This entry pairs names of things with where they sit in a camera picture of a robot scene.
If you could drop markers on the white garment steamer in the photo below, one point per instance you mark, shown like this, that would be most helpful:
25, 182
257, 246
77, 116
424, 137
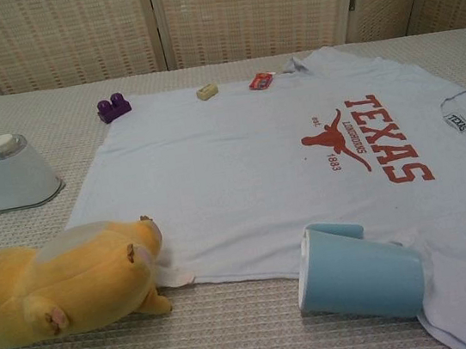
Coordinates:
21, 178

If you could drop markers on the light grey Texas t-shirt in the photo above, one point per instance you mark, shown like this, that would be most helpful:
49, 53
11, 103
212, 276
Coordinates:
237, 174

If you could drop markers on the cream rectangular eraser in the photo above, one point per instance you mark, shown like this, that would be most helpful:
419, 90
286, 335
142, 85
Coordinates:
207, 91

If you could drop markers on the small red packet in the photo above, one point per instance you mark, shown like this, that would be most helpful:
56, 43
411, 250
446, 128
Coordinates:
261, 80

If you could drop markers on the purple toy building block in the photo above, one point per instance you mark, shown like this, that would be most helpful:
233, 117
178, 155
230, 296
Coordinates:
112, 106

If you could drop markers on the light blue ceramic pitcher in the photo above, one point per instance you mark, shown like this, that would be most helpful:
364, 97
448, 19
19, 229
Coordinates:
356, 278

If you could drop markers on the woven folding screen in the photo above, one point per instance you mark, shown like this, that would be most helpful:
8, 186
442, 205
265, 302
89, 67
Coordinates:
210, 12

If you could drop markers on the yellow plush hamster toy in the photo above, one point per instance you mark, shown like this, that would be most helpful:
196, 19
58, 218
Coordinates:
66, 284

